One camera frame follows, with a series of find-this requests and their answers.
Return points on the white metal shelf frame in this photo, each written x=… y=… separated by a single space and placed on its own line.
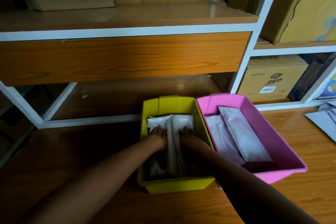
x=147 y=31

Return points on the yellow plastic bin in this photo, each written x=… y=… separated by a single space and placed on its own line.
x=170 y=105

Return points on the blue printed box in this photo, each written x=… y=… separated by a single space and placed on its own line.
x=328 y=88

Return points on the dark box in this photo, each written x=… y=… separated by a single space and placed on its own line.
x=309 y=79

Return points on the person's right hand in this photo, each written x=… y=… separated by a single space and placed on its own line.
x=190 y=139

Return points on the person's right fingers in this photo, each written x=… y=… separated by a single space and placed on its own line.
x=186 y=131

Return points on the person's right forearm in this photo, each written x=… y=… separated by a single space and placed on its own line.
x=252 y=192

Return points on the printed brown cardboard box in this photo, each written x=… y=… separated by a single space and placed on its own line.
x=273 y=78

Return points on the pink plastic bin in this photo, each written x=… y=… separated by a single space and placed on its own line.
x=265 y=137

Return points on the grey mailer bag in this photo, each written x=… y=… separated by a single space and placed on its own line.
x=322 y=122

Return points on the white mailer bag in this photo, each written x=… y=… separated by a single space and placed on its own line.
x=244 y=134
x=220 y=139
x=157 y=122
x=183 y=121

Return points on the person's left fingers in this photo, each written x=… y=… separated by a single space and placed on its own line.
x=159 y=131

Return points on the large yellowish cardboard box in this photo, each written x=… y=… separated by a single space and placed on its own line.
x=301 y=3

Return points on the person's left forearm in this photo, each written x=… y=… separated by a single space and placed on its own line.
x=86 y=187

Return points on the person's left hand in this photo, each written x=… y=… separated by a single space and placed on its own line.
x=157 y=139

